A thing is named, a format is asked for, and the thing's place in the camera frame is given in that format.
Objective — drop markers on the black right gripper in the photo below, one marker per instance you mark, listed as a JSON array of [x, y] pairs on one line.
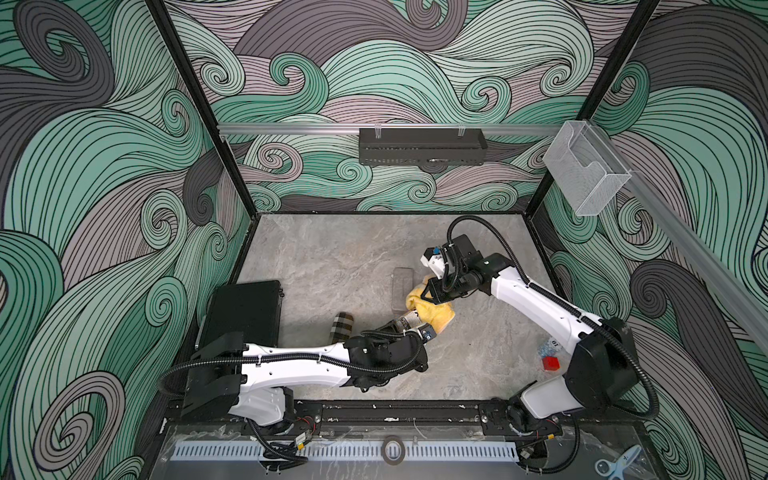
[[435, 294]]

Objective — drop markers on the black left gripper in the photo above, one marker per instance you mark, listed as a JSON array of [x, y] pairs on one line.
[[375, 339]]

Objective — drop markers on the yellow pink microfiber cloth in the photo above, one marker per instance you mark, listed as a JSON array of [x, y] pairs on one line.
[[437, 316]]

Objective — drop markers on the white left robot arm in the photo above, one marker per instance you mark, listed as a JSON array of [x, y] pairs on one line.
[[232, 377]]

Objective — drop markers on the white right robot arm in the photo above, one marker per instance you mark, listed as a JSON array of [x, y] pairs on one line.
[[603, 364]]

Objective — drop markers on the black tape roll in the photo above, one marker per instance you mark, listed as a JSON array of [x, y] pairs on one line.
[[393, 450]]

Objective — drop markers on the clear plastic bag scrap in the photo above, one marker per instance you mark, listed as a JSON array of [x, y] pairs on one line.
[[550, 348]]

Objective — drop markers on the small red object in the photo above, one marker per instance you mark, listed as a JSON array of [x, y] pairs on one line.
[[550, 363]]

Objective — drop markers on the black flat box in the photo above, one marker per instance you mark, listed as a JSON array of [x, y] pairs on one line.
[[251, 308]]

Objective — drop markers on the blue scissors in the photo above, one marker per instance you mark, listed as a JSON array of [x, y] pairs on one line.
[[615, 469]]

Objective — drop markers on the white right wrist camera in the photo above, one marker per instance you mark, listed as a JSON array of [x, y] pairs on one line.
[[434, 258]]

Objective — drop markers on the white perforated cable duct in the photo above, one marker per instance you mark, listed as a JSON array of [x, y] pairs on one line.
[[362, 450]]

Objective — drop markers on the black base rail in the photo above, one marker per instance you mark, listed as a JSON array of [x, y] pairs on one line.
[[327, 417]]

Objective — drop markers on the black wall tray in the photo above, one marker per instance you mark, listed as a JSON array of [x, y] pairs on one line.
[[421, 146]]

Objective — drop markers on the clear acrylic wall holder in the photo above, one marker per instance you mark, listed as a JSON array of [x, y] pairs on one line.
[[586, 166]]

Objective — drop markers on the aluminium rail right wall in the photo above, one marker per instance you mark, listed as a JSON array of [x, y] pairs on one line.
[[705, 218]]

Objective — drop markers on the aluminium rail wall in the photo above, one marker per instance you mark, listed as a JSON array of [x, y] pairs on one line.
[[333, 128], [705, 218]]

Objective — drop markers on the black corner frame post right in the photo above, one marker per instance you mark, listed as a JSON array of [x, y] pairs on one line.
[[617, 58]]

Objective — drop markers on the black corner frame post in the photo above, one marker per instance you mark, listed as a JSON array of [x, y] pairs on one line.
[[617, 58], [172, 40]]

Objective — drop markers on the aluminium rail back wall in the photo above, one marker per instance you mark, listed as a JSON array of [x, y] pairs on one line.
[[333, 128]]

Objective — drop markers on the black corner frame post left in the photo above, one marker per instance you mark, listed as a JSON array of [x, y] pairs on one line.
[[172, 40]]

